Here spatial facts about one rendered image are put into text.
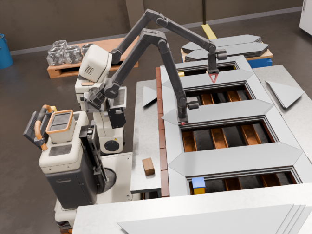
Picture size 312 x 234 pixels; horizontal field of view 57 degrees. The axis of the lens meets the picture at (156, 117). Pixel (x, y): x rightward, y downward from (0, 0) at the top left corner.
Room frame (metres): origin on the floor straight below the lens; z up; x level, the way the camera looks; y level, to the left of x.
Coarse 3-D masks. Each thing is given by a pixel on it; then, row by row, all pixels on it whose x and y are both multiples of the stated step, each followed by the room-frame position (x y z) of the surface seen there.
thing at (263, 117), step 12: (216, 84) 1.88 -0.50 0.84; (228, 84) 1.87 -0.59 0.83; (240, 84) 1.86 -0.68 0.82; (252, 96) 1.67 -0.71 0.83; (216, 120) 1.45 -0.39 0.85; (228, 120) 1.44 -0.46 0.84; (240, 120) 1.43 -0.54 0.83; (252, 120) 1.42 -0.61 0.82; (264, 120) 1.39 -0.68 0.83; (180, 132) 1.40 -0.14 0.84; (264, 168) 0.99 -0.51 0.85; (276, 168) 0.99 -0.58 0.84; (288, 168) 0.97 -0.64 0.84; (204, 180) 1.00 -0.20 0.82; (300, 180) 0.88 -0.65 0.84
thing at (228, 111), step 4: (220, 104) 1.61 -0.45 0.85; (224, 104) 1.60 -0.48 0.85; (228, 104) 1.59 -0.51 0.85; (224, 108) 1.56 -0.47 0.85; (228, 108) 1.55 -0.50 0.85; (232, 108) 1.54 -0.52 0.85; (224, 112) 1.51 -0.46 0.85; (228, 112) 1.50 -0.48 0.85; (232, 112) 1.50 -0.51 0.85; (224, 116) 1.47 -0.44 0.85; (228, 116) 1.47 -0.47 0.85; (232, 116) 1.46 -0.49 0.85
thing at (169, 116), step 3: (171, 111) 1.62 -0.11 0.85; (165, 114) 1.60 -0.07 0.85; (168, 114) 1.59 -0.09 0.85; (171, 114) 1.59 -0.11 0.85; (165, 117) 1.56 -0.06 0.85; (168, 117) 1.56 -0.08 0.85; (171, 117) 1.55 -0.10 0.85; (168, 120) 1.53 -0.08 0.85; (171, 120) 1.52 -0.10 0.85; (174, 120) 1.52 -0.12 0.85; (174, 123) 1.48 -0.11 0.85
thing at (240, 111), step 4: (232, 104) 1.58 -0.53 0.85; (236, 104) 1.58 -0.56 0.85; (240, 104) 1.57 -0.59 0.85; (236, 108) 1.54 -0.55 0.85; (240, 108) 1.53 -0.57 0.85; (244, 108) 1.52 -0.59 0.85; (236, 112) 1.49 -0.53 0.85; (240, 112) 1.48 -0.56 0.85; (244, 112) 1.48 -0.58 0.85; (236, 116) 1.45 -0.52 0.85; (240, 116) 1.44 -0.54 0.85; (244, 116) 1.44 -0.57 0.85; (248, 116) 1.43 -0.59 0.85
